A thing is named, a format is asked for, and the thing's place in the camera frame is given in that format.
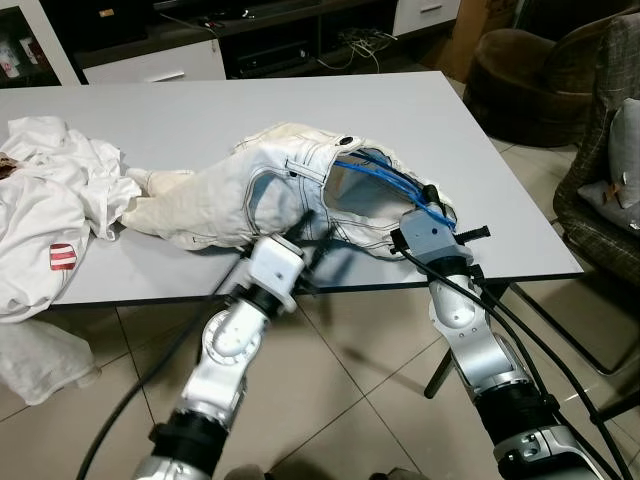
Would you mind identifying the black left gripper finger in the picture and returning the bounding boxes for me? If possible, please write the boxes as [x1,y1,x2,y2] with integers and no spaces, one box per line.
[298,236,346,265]

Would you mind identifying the blue wire hanger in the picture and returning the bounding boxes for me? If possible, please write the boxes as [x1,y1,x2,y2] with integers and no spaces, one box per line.
[335,150,457,234]

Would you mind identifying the grey woven chair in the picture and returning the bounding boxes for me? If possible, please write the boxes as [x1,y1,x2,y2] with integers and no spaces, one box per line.
[555,15,640,287]

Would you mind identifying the brown armchair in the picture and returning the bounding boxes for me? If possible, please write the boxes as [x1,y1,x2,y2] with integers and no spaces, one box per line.
[465,25,602,150]

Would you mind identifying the grey cushion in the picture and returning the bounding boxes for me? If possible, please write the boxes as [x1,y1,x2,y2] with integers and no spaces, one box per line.
[580,100,640,237]

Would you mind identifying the tall brown cardboard box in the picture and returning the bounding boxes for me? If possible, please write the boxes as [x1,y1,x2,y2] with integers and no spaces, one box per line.
[440,0,522,82]

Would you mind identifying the small white drawer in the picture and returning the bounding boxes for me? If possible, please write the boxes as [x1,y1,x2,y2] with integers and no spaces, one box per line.
[393,0,462,37]

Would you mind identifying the black media device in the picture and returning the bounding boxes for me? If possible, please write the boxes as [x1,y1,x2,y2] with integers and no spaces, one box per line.
[235,45,317,80]

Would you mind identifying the grey robot left foot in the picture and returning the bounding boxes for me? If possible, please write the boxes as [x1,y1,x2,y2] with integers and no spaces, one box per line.
[225,465,272,480]

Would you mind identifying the grey robot foot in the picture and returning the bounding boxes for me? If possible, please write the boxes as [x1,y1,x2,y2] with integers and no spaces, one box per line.
[375,468,427,480]
[225,465,272,480]

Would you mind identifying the grey robot right foot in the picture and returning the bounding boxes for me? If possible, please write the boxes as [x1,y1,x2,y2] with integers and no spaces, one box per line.
[375,468,427,480]

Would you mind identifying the black TV bench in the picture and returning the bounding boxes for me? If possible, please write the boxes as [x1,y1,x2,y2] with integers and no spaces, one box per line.
[40,0,471,81]

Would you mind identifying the wide white drawer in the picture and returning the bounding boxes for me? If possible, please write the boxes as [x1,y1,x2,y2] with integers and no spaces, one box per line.
[83,40,227,84]

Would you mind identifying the white crumpled garment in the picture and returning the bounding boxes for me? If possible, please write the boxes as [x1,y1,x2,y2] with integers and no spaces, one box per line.
[5,115,142,242]

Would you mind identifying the white cotton garment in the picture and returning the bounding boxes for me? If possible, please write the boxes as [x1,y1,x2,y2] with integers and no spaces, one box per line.
[0,180,112,322]

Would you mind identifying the white glass door cabinet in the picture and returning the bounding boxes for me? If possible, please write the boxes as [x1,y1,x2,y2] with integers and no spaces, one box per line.
[0,0,82,87]

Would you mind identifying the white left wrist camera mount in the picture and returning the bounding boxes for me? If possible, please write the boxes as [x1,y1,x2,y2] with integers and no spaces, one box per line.
[245,237,305,302]

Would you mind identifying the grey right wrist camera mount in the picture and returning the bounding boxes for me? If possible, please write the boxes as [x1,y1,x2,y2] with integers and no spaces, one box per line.
[400,210,472,267]

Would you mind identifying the tangled white wires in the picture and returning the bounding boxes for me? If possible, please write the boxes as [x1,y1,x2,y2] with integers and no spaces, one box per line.
[320,28,387,72]

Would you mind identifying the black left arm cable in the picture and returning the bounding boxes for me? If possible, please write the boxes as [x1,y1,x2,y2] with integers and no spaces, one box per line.
[75,283,252,480]

